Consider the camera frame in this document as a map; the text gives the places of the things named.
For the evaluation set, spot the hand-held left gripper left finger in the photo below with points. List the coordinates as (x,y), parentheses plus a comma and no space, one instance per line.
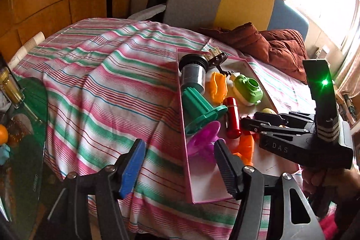
(132,169)

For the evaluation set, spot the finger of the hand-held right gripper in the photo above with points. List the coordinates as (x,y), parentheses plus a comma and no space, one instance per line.
(258,127)
(295,118)

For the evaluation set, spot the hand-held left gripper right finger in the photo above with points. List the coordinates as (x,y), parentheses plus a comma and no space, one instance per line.
(227,169)

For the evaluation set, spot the beige purple toy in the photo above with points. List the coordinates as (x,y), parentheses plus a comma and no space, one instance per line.
(268,111)

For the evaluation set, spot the white pink-rimmed tray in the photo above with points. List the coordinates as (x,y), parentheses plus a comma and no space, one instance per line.
(206,181)

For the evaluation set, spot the orange blocky toy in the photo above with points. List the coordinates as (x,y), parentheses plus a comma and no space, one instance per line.
(246,148)

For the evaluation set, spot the red cylinder toy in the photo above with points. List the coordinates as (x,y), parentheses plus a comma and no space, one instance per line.
(232,119)

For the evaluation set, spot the magenta plastic toy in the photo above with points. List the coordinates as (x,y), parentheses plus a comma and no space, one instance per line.
(204,138)

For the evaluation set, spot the green white toy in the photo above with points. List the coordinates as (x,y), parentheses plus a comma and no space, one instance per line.
(247,88)

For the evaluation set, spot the orange toy car shell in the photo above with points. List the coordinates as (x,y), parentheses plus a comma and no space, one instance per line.
(218,88)

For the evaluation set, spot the green spool toy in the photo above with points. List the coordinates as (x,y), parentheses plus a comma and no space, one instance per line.
(197,105)

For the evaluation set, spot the brown flower-shaped toy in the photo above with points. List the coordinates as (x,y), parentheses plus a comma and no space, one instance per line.
(218,59)

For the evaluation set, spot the black clear cylinder toy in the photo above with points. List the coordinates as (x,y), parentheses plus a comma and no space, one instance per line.
(192,74)

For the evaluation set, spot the person's right forearm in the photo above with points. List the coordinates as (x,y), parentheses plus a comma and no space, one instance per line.
(348,181)

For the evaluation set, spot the person's right hand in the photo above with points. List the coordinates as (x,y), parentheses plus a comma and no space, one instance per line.
(312,179)

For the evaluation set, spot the pink curtain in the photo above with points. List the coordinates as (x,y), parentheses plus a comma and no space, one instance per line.
(351,79)

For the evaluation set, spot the brown quilt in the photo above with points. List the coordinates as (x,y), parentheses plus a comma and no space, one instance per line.
(281,51)

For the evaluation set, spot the small white box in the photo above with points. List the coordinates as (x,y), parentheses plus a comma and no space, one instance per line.
(320,52)

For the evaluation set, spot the striped bedsheet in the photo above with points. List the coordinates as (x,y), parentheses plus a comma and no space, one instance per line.
(112,88)

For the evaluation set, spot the green glass table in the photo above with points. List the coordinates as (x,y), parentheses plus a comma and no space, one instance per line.
(28,144)

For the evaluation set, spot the blue plastic toy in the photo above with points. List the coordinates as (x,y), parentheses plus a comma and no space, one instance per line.
(4,154)

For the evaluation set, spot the orange fruit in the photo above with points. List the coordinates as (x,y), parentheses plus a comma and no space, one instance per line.
(2,133)

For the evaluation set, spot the grey yellow blue headboard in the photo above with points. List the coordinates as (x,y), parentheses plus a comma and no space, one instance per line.
(197,1)

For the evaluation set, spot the gold liquid bottle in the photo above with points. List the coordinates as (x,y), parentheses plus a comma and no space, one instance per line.
(11,88)

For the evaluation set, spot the white serrated foam strip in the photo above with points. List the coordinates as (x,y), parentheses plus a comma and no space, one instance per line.
(146,12)

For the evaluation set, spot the stack of paper cups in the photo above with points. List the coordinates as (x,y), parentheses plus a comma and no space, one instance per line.
(28,46)

